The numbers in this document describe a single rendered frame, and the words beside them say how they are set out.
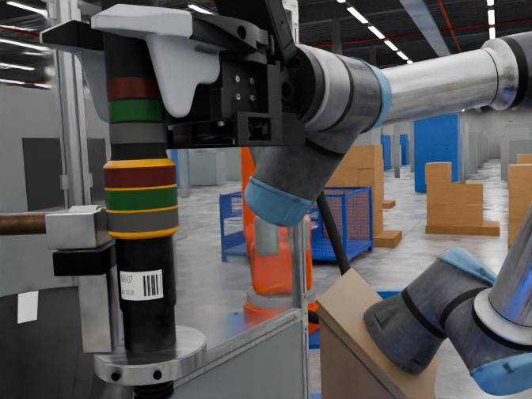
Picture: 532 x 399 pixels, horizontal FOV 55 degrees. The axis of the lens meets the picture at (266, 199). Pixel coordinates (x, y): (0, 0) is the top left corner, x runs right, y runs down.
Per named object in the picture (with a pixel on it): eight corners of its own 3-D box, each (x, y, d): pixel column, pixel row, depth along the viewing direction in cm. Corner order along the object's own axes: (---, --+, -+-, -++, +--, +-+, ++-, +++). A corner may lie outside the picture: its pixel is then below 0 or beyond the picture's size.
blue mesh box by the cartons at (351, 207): (285, 264, 702) (283, 193, 693) (319, 248, 813) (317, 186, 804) (347, 269, 662) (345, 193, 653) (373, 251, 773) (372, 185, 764)
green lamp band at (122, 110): (100, 122, 30) (99, 100, 30) (118, 125, 33) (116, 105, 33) (158, 119, 30) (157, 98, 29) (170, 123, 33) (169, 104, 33)
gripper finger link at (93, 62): (49, 121, 29) (184, 123, 35) (40, 13, 29) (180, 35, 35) (29, 124, 31) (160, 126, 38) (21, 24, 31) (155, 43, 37)
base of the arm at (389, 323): (372, 301, 109) (406, 270, 105) (425, 356, 105) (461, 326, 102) (355, 323, 95) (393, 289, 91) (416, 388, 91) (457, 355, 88)
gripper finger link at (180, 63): (142, 111, 25) (235, 119, 33) (135, -14, 25) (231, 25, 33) (94, 115, 27) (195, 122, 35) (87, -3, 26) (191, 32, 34)
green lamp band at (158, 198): (95, 212, 30) (93, 191, 30) (118, 204, 34) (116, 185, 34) (170, 209, 30) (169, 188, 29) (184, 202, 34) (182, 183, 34)
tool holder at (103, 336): (40, 389, 29) (26, 218, 28) (86, 343, 36) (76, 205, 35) (198, 385, 29) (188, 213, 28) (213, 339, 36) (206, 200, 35)
